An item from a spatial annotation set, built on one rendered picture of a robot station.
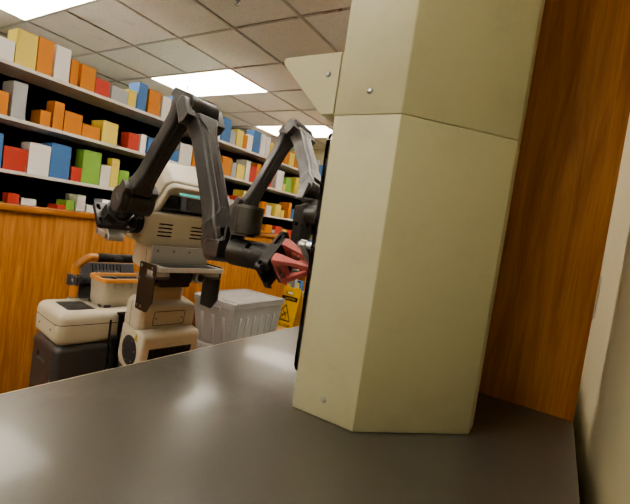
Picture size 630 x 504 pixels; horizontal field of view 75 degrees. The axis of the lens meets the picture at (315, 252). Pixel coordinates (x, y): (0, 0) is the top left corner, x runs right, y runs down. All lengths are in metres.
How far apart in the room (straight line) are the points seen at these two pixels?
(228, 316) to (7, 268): 1.26
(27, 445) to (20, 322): 2.01
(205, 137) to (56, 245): 1.66
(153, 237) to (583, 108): 1.23
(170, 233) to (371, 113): 1.01
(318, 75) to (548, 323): 0.64
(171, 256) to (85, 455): 1.00
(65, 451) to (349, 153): 0.53
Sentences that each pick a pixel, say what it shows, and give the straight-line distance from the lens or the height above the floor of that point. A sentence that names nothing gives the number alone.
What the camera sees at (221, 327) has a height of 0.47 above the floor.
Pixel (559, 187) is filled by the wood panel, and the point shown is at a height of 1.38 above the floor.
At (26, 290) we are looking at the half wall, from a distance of 2.56.
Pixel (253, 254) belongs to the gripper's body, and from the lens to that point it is 0.80.
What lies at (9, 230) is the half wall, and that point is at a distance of 2.47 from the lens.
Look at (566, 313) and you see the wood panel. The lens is 0.93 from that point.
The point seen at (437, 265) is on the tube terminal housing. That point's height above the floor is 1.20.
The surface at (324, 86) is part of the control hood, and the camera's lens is 0.70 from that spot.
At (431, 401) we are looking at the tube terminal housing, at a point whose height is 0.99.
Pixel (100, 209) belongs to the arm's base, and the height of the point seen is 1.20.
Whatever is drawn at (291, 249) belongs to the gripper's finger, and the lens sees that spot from 0.77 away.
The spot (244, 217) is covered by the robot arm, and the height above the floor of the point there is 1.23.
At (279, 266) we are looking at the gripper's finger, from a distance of 0.76.
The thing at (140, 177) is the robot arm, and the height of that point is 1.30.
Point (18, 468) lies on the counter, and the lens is 0.57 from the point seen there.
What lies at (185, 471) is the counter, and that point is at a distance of 0.54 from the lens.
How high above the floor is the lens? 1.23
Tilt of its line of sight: 3 degrees down
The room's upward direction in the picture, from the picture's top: 8 degrees clockwise
